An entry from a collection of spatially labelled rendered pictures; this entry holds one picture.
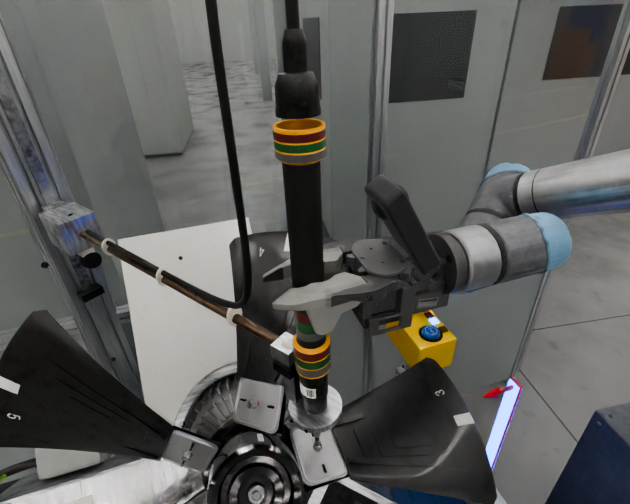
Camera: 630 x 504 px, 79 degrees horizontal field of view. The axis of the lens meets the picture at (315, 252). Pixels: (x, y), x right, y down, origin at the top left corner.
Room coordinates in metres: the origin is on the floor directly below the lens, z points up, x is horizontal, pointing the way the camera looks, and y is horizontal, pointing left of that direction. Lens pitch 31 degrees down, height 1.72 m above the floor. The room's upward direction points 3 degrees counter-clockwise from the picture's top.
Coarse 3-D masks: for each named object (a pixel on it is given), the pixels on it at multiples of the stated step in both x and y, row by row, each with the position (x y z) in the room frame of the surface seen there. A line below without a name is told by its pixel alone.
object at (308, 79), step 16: (288, 32) 0.32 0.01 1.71; (288, 48) 0.31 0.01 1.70; (304, 48) 0.32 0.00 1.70; (288, 64) 0.31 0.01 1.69; (304, 64) 0.32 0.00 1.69; (288, 80) 0.31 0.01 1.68; (304, 80) 0.31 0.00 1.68; (288, 96) 0.31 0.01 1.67; (304, 96) 0.31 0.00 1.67; (288, 112) 0.31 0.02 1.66; (304, 112) 0.30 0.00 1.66; (320, 112) 0.32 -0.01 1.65; (304, 384) 0.31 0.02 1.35; (320, 384) 0.31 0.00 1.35; (304, 400) 0.31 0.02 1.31; (320, 400) 0.31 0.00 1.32
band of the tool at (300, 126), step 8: (288, 120) 0.34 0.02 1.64; (296, 120) 0.34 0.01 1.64; (304, 120) 0.34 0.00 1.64; (312, 120) 0.34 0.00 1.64; (320, 120) 0.33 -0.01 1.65; (280, 128) 0.31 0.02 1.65; (288, 128) 0.34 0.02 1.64; (296, 128) 0.34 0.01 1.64; (304, 128) 0.34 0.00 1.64; (312, 128) 0.31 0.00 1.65; (320, 128) 0.31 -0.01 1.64; (288, 144) 0.30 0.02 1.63; (296, 144) 0.30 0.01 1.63; (304, 144) 0.30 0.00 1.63; (280, 152) 0.31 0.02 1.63; (312, 152) 0.30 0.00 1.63
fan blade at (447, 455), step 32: (384, 384) 0.43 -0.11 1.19; (416, 384) 0.43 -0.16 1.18; (448, 384) 0.43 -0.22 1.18; (352, 416) 0.37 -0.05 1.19; (384, 416) 0.38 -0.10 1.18; (416, 416) 0.38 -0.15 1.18; (448, 416) 0.38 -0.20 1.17; (352, 448) 0.32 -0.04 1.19; (384, 448) 0.32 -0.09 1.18; (416, 448) 0.33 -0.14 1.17; (448, 448) 0.33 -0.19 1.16; (480, 448) 0.34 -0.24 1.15; (384, 480) 0.28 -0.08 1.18; (416, 480) 0.29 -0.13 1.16; (448, 480) 0.29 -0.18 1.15; (480, 480) 0.30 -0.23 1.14
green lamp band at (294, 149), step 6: (276, 144) 0.31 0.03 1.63; (282, 144) 0.31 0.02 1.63; (312, 144) 0.30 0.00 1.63; (318, 144) 0.31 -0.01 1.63; (324, 144) 0.31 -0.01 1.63; (282, 150) 0.31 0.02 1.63; (288, 150) 0.30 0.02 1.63; (294, 150) 0.30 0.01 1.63; (300, 150) 0.30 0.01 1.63; (306, 150) 0.30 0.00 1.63; (312, 150) 0.30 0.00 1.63; (318, 150) 0.31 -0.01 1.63
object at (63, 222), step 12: (48, 204) 0.74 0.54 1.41; (60, 204) 0.74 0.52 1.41; (72, 204) 0.75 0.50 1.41; (48, 216) 0.69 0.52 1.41; (60, 216) 0.69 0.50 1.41; (72, 216) 0.69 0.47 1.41; (84, 216) 0.69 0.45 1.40; (48, 228) 0.69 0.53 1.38; (60, 228) 0.65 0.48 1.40; (72, 228) 0.67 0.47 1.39; (84, 228) 0.68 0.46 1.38; (96, 228) 0.70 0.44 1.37; (60, 240) 0.67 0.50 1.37; (72, 240) 0.66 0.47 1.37; (84, 240) 0.68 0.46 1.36; (72, 252) 0.66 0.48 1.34
